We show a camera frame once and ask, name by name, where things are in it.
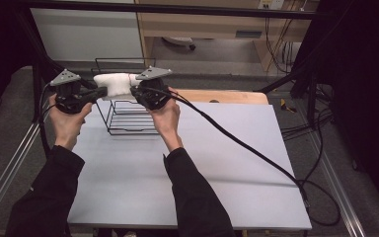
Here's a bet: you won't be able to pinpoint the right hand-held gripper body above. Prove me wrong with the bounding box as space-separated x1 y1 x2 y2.
134 65 174 111

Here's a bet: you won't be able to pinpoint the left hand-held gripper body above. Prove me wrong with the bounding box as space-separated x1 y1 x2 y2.
49 68 97 116

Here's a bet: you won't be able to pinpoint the white towel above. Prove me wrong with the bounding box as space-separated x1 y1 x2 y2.
93 72 143 102

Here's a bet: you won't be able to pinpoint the black wire rack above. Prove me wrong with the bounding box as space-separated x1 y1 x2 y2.
91 57 165 136

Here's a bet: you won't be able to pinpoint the person's left hand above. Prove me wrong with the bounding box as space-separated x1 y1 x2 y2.
47 94 94 151

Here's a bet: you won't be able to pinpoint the person's right hand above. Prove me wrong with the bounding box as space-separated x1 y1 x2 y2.
147 86 185 153

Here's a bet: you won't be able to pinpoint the white cabinet panel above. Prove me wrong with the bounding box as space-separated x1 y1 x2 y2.
31 7 144 62

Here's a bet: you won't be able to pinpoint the white chair base foot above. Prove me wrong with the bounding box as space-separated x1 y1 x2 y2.
161 36 197 51

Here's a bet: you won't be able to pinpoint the light wooden desk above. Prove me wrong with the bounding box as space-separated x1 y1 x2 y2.
134 0 320 74

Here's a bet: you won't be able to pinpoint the left hand-held gripper cable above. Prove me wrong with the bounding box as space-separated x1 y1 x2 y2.
37 82 59 160

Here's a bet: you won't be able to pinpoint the hand-held gripper cable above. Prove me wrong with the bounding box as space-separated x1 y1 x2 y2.
37 82 59 160
139 85 341 228

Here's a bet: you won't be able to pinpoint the aluminium floor rail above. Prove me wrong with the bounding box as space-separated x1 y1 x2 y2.
0 98 52 226
307 129 367 237

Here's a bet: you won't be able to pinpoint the black metal frame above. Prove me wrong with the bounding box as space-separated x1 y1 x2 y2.
11 0 330 129

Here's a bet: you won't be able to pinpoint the right hand-held gripper cable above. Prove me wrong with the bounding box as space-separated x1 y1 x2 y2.
139 85 341 228

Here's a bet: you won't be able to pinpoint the hanging cables under desk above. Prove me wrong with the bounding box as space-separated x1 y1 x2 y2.
264 0 308 75

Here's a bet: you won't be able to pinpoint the white wall socket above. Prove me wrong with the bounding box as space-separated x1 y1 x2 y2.
258 0 286 11

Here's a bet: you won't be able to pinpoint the bundle of black floor cables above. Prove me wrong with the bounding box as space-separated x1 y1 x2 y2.
280 83 336 142

